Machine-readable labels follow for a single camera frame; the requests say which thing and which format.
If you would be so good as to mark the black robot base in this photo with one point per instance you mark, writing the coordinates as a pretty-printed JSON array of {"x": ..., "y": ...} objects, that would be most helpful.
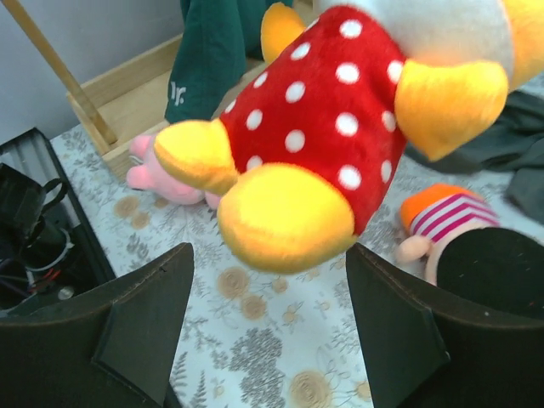
[{"x": 49, "y": 251}]

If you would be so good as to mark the green shirt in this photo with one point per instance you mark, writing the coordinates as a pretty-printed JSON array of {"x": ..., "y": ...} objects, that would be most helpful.
[{"x": 219, "y": 36}]

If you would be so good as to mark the wooden clothes rack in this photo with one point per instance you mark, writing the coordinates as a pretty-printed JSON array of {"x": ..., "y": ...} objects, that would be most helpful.
[{"x": 119, "y": 104}]

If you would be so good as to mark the black-haired doll striped shirt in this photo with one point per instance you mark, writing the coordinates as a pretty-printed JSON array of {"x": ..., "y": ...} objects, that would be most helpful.
[{"x": 469, "y": 253}]

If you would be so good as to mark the floral table mat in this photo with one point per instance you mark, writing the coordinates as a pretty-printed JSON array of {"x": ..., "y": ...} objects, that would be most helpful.
[{"x": 248, "y": 339}]

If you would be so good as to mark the yellow frog plush small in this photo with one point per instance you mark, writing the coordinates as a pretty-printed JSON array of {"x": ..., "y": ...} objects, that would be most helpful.
[{"x": 305, "y": 153}]

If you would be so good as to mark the dark grey cloth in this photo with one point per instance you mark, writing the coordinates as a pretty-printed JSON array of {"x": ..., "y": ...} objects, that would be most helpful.
[{"x": 514, "y": 143}]

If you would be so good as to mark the pink pig plush left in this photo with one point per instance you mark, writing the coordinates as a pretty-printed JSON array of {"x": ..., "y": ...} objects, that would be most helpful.
[{"x": 150, "y": 176}]

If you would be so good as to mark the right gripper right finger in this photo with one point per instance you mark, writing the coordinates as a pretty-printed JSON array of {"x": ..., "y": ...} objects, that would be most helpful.
[{"x": 426, "y": 347}]

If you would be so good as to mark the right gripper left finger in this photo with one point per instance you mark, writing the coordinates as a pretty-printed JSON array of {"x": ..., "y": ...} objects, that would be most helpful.
[{"x": 112, "y": 346}]

